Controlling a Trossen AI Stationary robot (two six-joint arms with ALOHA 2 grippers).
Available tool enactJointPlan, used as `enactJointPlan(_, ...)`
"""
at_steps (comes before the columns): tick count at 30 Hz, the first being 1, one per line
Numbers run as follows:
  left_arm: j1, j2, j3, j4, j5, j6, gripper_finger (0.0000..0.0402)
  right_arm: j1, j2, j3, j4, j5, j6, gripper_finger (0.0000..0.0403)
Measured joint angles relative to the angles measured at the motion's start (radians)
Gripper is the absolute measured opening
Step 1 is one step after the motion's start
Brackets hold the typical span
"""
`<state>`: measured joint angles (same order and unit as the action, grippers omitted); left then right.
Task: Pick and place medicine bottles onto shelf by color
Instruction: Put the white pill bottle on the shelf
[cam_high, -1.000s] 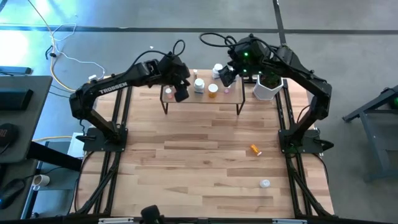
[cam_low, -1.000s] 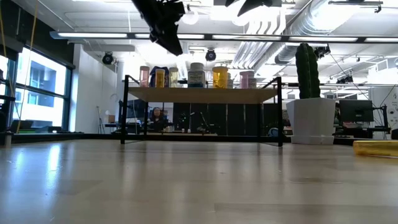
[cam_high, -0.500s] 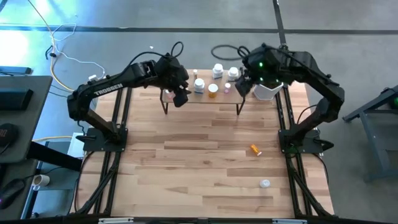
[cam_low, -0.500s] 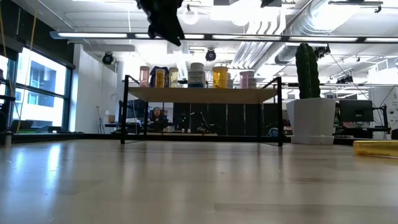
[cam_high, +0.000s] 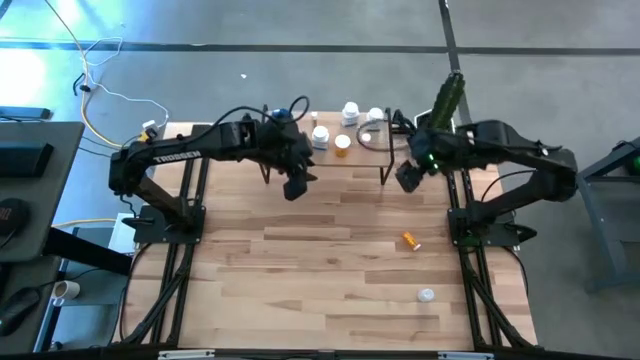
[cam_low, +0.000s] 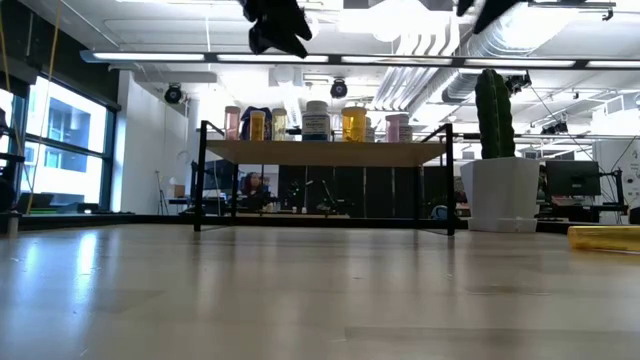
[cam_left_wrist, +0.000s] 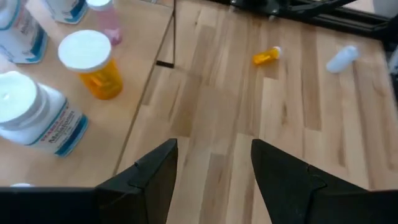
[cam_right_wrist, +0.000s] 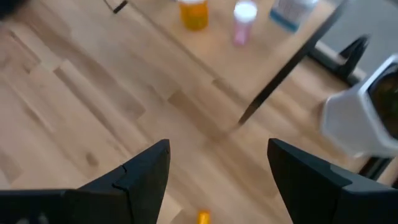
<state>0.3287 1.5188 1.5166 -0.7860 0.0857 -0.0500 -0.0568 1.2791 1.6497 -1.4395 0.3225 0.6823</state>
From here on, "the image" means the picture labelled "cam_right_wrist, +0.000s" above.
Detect white bottle blue label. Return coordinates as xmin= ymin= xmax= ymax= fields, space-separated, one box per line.
xmin=269 ymin=0 xmax=320 ymax=34

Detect large amber pill bottle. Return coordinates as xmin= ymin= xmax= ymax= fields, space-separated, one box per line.
xmin=177 ymin=0 xmax=210 ymax=32

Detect wooden shelf black legs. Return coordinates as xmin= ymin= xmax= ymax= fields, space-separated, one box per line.
xmin=102 ymin=0 xmax=349 ymax=125

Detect black frame bracket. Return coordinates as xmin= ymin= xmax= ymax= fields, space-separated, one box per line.
xmin=337 ymin=34 xmax=371 ymax=86

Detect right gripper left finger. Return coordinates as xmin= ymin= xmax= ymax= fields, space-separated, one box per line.
xmin=65 ymin=139 xmax=171 ymax=224

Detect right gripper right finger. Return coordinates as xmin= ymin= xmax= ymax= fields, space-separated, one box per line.
xmin=267 ymin=138 xmax=398 ymax=224

